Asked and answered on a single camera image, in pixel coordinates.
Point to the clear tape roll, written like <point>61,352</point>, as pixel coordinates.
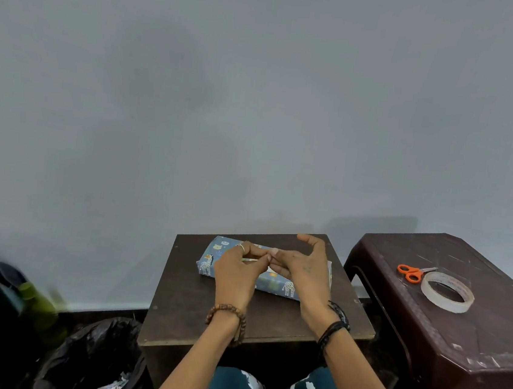
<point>428,295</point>

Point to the person's right forearm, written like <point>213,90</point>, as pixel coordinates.
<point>359,386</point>

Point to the green bottle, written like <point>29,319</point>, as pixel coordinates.
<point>41,311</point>

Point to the person's left thumb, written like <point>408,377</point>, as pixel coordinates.
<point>259,262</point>

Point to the brown wooden table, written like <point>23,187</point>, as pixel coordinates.
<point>181,298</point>

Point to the person's right thumb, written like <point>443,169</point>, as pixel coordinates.
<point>284,254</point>

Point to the person's left forearm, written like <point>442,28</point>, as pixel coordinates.
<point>202,364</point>

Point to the person's left hand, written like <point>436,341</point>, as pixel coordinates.
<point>233,281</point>

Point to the dark brown plastic stool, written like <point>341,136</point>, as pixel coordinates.
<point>474,343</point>

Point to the blue animal-print wrapped gift box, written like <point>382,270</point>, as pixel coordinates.
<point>274,285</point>

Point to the clear tape piece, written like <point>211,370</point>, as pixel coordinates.
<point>250,259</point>

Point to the black wristbands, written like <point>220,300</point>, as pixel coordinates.
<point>336,326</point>

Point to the person's right hand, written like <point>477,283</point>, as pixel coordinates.
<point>304,279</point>

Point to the black plastic bag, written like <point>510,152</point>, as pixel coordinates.
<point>89,353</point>

